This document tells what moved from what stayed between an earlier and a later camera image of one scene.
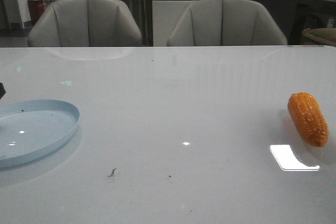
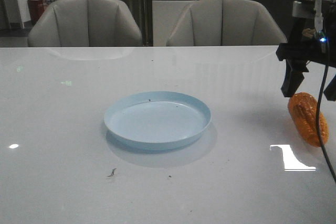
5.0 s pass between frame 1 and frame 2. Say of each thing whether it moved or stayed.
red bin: stayed
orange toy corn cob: stayed
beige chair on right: stayed
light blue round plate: moved
